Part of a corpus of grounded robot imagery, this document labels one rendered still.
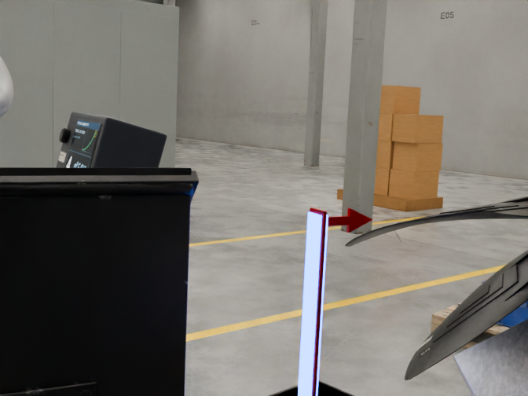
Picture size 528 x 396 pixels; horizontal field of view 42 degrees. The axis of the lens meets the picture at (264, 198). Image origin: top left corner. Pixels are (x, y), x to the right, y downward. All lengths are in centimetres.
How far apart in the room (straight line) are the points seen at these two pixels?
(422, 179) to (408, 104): 104
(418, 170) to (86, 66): 438
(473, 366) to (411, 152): 826
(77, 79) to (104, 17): 67
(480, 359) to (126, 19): 660
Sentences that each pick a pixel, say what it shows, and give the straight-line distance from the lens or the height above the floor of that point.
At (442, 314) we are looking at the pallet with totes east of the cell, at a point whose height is 14.
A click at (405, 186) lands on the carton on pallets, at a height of 30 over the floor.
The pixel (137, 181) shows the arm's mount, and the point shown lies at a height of 122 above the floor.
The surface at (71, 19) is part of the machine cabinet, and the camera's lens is 696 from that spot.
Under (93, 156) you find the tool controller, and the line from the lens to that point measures 116.
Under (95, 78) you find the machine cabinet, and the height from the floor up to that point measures 145.
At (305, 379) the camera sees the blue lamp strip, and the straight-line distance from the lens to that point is 69.
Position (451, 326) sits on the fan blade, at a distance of 103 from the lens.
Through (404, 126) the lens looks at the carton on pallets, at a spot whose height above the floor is 107.
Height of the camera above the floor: 129
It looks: 8 degrees down
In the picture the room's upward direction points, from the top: 3 degrees clockwise
